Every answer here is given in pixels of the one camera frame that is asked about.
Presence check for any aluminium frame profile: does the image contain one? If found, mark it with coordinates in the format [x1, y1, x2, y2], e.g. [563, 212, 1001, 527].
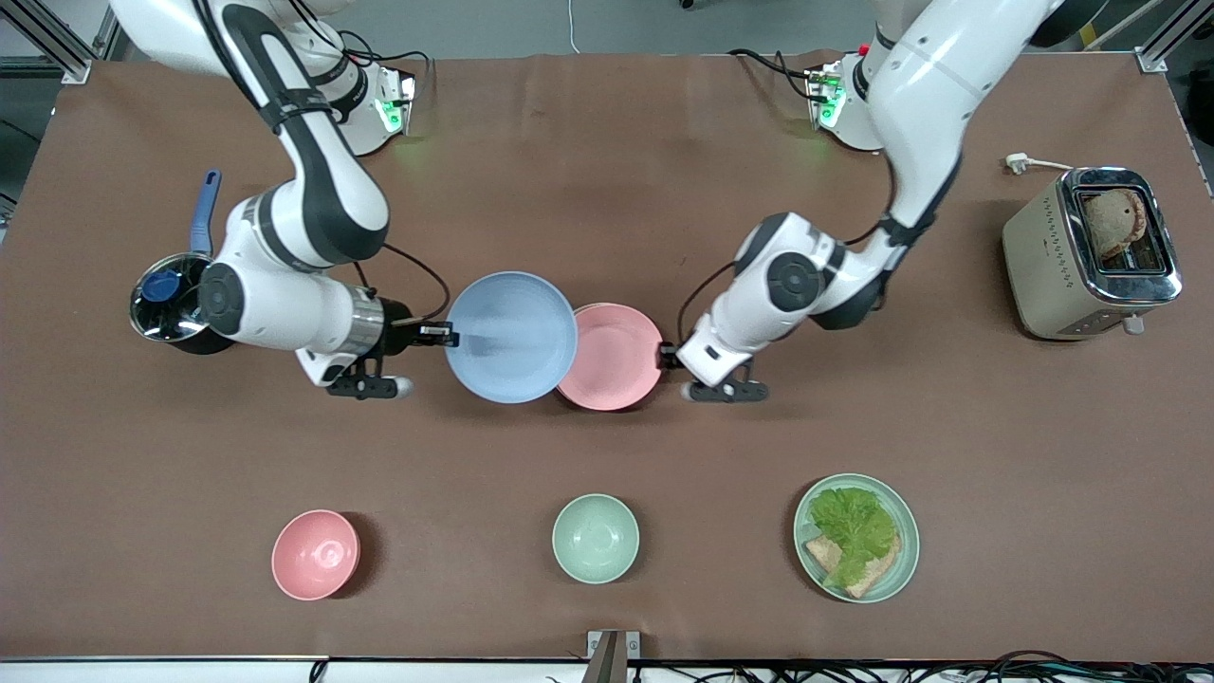
[0, 0, 126, 85]
[1132, 0, 1214, 76]

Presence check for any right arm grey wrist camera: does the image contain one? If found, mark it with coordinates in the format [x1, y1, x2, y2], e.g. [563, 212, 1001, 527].
[325, 373, 416, 400]

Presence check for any grey metal bracket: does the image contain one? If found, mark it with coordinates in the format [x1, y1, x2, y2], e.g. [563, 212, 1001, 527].
[586, 629, 642, 683]

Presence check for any black cable tangle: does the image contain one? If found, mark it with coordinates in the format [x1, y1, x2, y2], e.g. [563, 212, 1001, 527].
[545, 649, 1214, 683]

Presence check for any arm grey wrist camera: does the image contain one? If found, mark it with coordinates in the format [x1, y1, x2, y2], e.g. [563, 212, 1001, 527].
[325, 373, 416, 400]
[681, 378, 772, 405]

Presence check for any black right base cable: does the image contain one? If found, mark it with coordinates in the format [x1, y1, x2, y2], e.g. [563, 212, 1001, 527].
[337, 28, 430, 101]

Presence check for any white plug with cord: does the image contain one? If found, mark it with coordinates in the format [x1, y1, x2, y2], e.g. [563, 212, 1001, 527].
[1005, 153, 1077, 177]

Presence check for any pink bowl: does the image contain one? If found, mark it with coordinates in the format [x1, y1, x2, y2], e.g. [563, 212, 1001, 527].
[271, 509, 361, 601]

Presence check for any toast in toaster slot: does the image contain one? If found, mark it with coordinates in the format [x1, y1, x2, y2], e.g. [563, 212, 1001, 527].
[1083, 188, 1150, 263]

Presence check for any pink plate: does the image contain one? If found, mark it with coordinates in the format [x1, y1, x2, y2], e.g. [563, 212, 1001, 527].
[555, 303, 666, 413]

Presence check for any black left base cable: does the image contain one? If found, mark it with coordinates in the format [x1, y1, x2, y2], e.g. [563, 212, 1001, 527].
[727, 47, 826, 102]

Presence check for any beige chrome toaster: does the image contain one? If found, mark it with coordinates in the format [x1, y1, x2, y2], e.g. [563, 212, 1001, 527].
[1002, 166, 1185, 342]

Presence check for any green bowl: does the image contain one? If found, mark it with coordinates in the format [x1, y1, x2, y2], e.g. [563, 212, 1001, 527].
[552, 493, 641, 585]

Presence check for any black pot with blue handle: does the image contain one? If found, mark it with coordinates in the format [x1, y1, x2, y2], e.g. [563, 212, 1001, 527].
[129, 169, 238, 357]

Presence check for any green lettuce leaf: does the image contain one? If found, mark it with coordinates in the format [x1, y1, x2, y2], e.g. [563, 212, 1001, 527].
[808, 487, 900, 588]

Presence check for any brown bread slice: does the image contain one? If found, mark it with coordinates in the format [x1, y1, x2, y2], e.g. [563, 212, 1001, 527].
[804, 534, 902, 600]

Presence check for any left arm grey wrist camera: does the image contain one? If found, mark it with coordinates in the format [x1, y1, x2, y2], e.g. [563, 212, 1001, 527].
[681, 378, 772, 405]

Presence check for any green plate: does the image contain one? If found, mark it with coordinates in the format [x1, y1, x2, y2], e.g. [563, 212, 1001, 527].
[793, 472, 921, 604]

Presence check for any black base cable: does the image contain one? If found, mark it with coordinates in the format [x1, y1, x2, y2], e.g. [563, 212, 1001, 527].
[337, 28, 430, 101]
[727, 47, 826, 102]

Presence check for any blue plate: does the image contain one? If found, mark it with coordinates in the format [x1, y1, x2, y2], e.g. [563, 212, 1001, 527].
[445, 270, 579, 405]

